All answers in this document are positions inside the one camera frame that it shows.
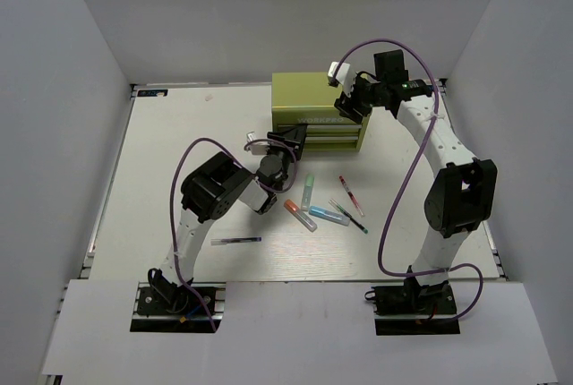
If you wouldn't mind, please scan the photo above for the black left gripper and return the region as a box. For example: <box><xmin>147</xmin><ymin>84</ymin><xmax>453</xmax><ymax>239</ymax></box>
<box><xmin>264</xmin><ymin>122</ymin><xmax>306</xmax><ymax>172</ymax></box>

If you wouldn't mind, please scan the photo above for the green metal drawer toolbox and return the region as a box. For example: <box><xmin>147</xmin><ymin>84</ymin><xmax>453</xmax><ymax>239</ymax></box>
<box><xmin>271</xmin><ymin>73</ymin><xmax>369</xmax><ymax>152</ymax></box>

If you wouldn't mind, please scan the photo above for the orange highlighter pen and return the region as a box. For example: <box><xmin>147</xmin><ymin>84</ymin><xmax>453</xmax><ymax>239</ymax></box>
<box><xmin>284</xmin><ymin>199</ymin><xmax>317</xmax><ymax>232</ymax></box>

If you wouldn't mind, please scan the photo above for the blue highlighter pen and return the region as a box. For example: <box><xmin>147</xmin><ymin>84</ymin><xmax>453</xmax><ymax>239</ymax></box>
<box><xmin>309</xmin><ymin>206</ymin><xmax>350</xmax><ymax>227</ymax></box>

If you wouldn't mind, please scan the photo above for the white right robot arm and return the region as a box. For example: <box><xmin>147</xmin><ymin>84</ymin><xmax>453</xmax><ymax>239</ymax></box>
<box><xmin>328</xmin><ymin>50</ymin><xmax>497</xmax><ymax>312</ymax></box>

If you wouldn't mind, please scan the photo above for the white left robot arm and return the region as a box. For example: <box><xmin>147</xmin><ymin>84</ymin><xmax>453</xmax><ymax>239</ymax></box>
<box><xmin>148</xmin><ymin>124</ymin><xmax>308</xmax><ymax>313</ymax></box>

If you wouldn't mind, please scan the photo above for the green highlighter pen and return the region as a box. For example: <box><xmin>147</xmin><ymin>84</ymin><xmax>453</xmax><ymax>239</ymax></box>
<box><xmin>301</xmin><ymin>174</ymin><xmax>314</xmax><ymax>211</ymax></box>

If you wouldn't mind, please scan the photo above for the red pen refill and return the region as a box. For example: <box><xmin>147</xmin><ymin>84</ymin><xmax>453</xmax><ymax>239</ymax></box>
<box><xmin>338</xmin><ymin>175</ymin><xmax>365</xmax><ymax>217</ymax></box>

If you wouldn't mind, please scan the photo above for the green pen refill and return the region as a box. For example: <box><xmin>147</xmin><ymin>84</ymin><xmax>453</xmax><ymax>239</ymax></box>
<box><xmin>329</xmin><ymin>199</ymin><xmax>369</xmax><ymax>235</ymax></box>

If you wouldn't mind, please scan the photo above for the purple pen refill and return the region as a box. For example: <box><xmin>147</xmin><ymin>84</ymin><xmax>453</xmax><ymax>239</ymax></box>
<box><xmin>210</xmin><ymin>236</ymin><xmax>262</xmax><ymax>246</ymax></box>

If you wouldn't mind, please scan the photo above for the black logo sticker left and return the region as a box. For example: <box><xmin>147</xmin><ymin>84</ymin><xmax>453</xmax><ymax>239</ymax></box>
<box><xmin>137</xmin><ymin>89</ymin><xmax>168</xmax><ymax>98</ymax></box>

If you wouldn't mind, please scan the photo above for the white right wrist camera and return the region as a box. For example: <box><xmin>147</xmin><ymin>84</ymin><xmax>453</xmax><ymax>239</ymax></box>
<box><xmin>327</xmin><ymin>62</ymin><xmax>356</xmax><ymax>96</ymax></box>

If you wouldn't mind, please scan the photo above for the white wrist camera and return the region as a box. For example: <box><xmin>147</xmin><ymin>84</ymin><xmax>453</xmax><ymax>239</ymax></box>
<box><xmin>244</xmin><ymin>131</ymin><xmax>268</xmax><ymax>156</ymax></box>
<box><xmin>327</xmin><ymin>62</ymin><xmax>356</xmax><ymax>96</ymax></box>

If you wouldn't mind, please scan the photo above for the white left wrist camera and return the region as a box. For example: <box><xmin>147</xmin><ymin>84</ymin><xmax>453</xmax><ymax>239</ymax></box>
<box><xmin>244</xmin><ymin>131</ymin><xmax>268</xmax><ymax>156</ymax></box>

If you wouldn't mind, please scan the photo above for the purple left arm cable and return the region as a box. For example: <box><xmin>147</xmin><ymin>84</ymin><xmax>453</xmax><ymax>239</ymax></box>
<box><xmin>171</xmin><ymin>137</ymin><xmax>298</xmax><ymax>331</ymax></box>

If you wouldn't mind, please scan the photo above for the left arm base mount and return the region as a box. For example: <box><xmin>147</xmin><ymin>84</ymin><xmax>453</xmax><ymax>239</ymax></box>
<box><xmin>130</xmin><ymin>283</ymin><xmax>226</xmax><ymax>334</ymax></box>

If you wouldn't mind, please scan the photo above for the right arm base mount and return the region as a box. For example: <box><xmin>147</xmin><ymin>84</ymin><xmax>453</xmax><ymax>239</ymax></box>
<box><xmin>364</xmin><ymin>283</ymin><xmax>460</xmax><ymax>337</ymax></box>

